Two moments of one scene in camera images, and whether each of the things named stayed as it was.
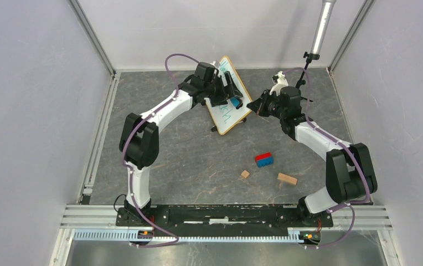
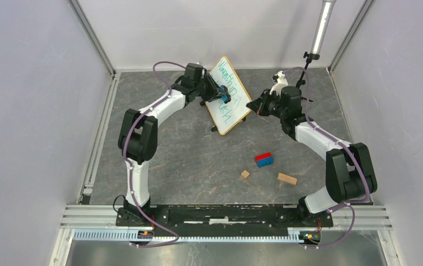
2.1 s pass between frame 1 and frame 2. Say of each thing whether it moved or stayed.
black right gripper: stayed
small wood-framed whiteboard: stayed
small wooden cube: stayed
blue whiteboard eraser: moved
